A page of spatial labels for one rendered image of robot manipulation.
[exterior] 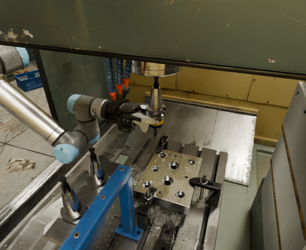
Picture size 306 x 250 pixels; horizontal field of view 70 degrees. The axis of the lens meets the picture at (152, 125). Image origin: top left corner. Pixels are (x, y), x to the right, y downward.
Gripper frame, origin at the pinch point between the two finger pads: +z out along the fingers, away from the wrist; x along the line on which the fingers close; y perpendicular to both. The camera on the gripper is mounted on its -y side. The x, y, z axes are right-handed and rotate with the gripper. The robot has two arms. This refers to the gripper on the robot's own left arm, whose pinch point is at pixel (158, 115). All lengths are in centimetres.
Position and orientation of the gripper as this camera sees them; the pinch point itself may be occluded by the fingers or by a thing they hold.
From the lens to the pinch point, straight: 72.0
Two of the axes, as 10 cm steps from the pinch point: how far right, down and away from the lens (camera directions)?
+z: 9.3, 2.0, -3.2
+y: 0.1, 8.4, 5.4
